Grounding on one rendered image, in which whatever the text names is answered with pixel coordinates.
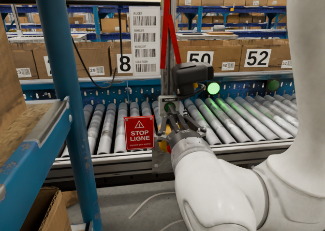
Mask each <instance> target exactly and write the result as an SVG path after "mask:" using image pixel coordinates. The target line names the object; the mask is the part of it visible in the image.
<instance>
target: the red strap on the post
mask: <svg viewBox="0 0 325 231"><path fill-rule="evenodd" d="M169 9H170V0H164V9H163V24H162V46H161V61H160V69H165V61H166V48H167V34H168V28H169V31H170V36H171V40H172V45H173V49H174V54H175V58H176V63H177V64H180V63H182V62H181V57H180V52H179V48H178V43H177V37H176V32H175V28H174V23H173V18H172V14H170V15H169Z"/></svg>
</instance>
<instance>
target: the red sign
mask: <svg viewBox="0 0 325 231"><path fill-rule="evenodd" d="M123 118H124V129H125V141H126V150H135V149H147V148H155V143H154V142H157V136H154V116H153V115H147V116H131V117H123Z"/></svg>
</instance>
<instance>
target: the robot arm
mask: <svg viewBox="0 0 325 231"><path fill-rule="evenodd" d="M286 8H287V29H288V38H289V46H290V54H291V62H292V69H293V77H294V85H295V96H296V103H297V111H298V131H297V134H296V137H295V139H294V141H293V143H292V145H291V146H290V147H289V148H288V149H287V150H286V151H285V152H283V153H281V154H276V155H270V156H269V157H268V158H267V159H266V160H265V161H263V162H262V163H260V164H259V165H257V166H255V167H254V168H253V169H252V170H250V169H245V168H241V167H238V166H235V165H233V164H231V163H229V162H227V161H225V160H223V159H217V157H216V155H215V154H214V153H213V151H212V149H211V148H210V146H209V144H208V143H207V142H206V141H205V140H203V139H204V138H206V134H207V129H206V128H204V127H201V126H200V125H199V124H198V123H196V122H195V121H194V120H193V119H192V118H190V117H189V116H188V115H184V116H182V115H181V114H180V112H179V111H176V110H175V108H174V106H173V104H171V105H168V112H167V117H166V116H163V117H162V123H161V128H160V130H159V131H158V132H157V142H161V141H162V140H163V141H166V143H167V144H168V145H170V149H171V162H172V167H173V172H174V176H175V192H176V197H177V202H178V205H179V209H180V211H181V214H182V217H183V220H184V222H185V224H186V227H187V229H188V231H323V230H325V0H287V6H286ZM168 123H169V126H170V129H171V132H170V133H169V134H168V135H167V136H166V133H165V132H166V126H167V124H168ZM176 123H177V124H178V125H179V127H178V125H177V124H176ZM202 138H203V139H202Z"/></svg>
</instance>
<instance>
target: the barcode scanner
mask: <svg viewBox="0 0 325 231"><path fill-rule="evenodd" d="M213 77H214V69H213V66H212V65H210V64H209V63H207V62H203V63H202V62H194V63H193V62H186V63H180V64H176V66H174V67H173V68H172V78H173V80H174V82H175V83H176V84H177V86H178V89H179V92H180V94H181V95H176V96H177V98H178V100H179V101H181V100H184V99H187V98H190V97H192V96H195V90H194V89H195V88H197V87H198V84H197V83H198V82H203V81H206V80H212V79H213Z"/></svg>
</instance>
